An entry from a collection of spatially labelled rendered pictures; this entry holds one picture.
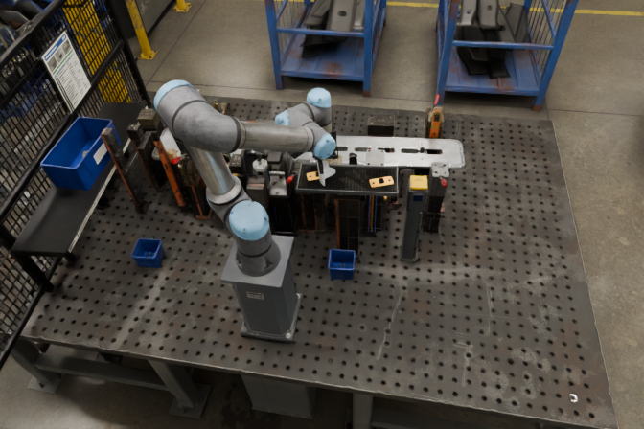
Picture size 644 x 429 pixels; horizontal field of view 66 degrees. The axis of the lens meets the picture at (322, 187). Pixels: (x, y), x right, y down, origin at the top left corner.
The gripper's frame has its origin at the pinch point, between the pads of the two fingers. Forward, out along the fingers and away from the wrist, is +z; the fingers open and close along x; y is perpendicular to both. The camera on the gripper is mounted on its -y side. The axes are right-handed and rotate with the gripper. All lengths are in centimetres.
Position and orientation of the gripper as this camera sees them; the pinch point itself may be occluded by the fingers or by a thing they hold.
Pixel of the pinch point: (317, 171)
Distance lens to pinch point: 182.9
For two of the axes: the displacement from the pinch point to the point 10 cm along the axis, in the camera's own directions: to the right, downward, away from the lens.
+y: 9.7, -1.9, 1.2
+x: -2.2, -7.1, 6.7
